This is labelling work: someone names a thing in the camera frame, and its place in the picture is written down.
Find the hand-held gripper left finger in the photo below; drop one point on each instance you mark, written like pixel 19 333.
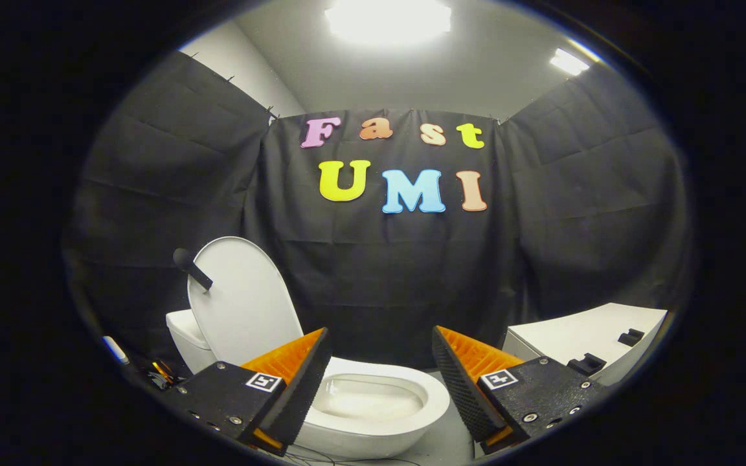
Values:
pixel 302 388

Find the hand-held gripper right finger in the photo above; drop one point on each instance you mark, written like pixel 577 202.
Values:
pixel 460 388

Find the white toilet lid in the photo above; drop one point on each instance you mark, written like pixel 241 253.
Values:
pixel 243 304

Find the white toilet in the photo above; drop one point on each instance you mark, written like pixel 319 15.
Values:
pixel 373 401

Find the white cabinet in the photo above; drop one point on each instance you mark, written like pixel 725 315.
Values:
pixel 561 340

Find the small black holder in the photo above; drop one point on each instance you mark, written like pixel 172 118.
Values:
pixel 631 337
pixel 587 364

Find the black backdrop cloth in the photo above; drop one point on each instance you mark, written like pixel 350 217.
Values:
pixel 386 278

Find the small blue white object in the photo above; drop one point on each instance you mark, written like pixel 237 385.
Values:
pixel 115 349

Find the small ceiling light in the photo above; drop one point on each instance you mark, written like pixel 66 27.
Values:
pixel 568 62

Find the large ceiling light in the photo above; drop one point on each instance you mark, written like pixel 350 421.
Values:
pixel 389 19

